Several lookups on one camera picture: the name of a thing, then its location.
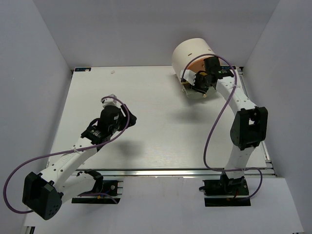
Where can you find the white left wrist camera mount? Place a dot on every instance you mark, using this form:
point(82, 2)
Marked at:
point(109, 100)

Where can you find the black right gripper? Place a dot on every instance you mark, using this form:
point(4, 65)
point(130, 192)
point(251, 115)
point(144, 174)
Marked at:
point(199, 81)

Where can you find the white cylindrical drawer cabinet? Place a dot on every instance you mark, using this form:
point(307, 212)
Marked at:
point(187, 51)

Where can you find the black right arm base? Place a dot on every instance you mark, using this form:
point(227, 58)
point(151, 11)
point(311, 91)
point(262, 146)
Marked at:
point(225, 192)

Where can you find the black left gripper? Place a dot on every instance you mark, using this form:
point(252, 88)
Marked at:
point(113, 112)

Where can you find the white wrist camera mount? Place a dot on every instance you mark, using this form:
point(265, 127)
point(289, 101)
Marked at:
point(188, 77)
point(109, 100)

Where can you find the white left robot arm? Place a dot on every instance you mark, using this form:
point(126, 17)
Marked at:
point(45, 192)

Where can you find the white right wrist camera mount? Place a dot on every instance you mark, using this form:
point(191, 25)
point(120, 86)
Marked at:
point(188, 77)

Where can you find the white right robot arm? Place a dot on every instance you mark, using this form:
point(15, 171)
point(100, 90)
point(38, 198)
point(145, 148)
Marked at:
point(249, 127)

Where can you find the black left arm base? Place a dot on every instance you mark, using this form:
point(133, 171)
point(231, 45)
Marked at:
point(103, 191)

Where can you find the orange drawer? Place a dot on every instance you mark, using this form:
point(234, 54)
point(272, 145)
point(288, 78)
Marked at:
point(197, 65)

